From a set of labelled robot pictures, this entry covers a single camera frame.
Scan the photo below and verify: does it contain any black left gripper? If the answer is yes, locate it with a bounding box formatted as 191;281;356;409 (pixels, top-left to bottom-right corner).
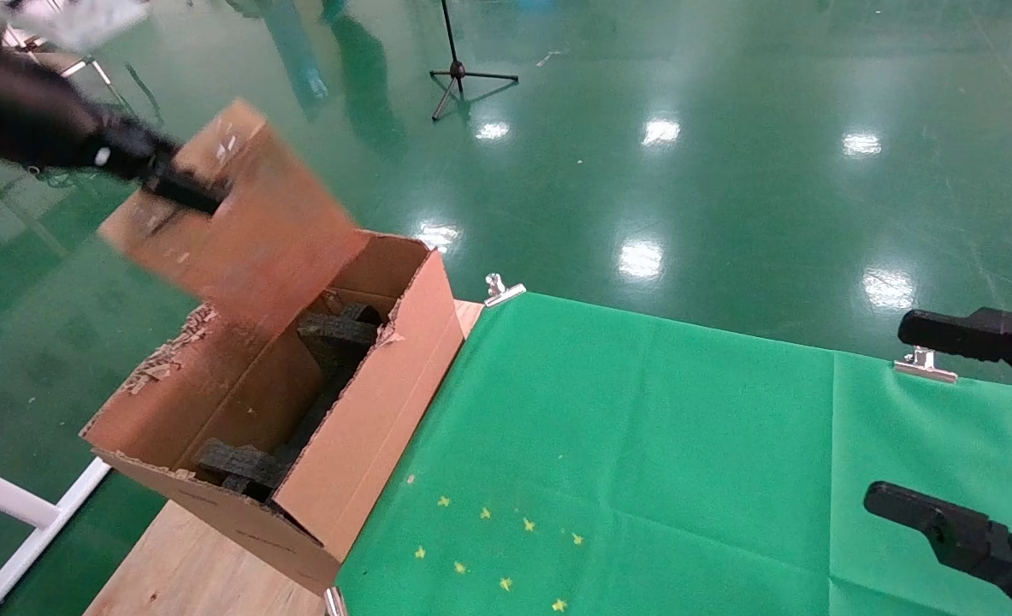
0;33;226;216

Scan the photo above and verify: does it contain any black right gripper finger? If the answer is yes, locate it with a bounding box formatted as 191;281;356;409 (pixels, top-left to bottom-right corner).
863;481;1012;616
897;305;1012;395

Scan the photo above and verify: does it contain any small brown cardboard box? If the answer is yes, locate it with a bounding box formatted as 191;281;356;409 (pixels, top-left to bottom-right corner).
98;98;371;336

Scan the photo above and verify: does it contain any large open brown carton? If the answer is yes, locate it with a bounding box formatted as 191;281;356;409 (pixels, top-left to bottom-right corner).
80;231;466;596

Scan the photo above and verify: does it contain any black foam block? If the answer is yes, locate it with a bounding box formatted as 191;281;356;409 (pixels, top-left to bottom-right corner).
195;438;292;504
296;299;385;377

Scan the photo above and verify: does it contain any black tripod stand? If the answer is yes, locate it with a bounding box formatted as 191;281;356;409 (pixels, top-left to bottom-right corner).
430;0;520;121

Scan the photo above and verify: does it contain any green table cloth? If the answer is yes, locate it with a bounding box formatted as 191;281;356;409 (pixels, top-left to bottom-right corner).
334;291;1012;616

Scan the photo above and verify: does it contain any white metal stand frame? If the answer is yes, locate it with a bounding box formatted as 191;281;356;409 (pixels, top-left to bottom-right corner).
0;456;115;616

